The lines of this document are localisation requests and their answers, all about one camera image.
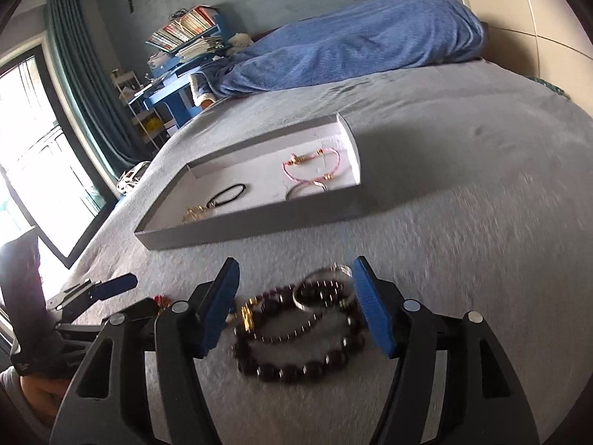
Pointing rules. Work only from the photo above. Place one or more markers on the window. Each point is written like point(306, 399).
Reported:
point(32, 148)

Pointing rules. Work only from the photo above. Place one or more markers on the white plush toy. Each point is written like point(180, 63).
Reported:
point(240, 42)

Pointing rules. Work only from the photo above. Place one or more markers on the row of books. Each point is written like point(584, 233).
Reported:
point(185, 28)

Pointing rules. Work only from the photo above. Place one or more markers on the white shelf rack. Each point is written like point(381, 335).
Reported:
point(139, 111)

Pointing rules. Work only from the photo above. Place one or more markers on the black and white striped bag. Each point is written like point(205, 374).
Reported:
point(132, 178)

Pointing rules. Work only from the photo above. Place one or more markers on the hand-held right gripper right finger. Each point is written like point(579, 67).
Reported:
point(370, 308)

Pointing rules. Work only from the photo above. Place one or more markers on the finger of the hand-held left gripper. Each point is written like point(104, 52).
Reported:
point(139, 309)
point(113, 283)

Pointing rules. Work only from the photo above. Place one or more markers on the person's left hand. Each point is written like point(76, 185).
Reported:
point(41, 396)

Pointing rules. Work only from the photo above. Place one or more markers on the blue blanket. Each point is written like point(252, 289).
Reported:
point(361, 41)

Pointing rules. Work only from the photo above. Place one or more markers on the teal curtain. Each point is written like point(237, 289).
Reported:
point(88, 92)

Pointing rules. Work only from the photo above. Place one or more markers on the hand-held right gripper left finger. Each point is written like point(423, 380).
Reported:
point(221, 308)

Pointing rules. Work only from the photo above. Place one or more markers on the red charm trinket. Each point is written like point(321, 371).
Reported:
point(163, 305)

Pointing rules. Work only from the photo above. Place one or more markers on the teal cloth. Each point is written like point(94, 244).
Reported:
point(549, 85)

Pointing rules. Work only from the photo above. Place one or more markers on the white cardboard tray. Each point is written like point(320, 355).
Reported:
point(259, 213)

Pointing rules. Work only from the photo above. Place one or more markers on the blue desk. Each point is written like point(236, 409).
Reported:
point(171, 99)

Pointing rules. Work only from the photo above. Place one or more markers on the pink and silver bangle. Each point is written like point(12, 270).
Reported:
point(305, 187)

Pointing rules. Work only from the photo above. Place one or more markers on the beige padded headboard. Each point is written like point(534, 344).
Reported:
point(523, 4)

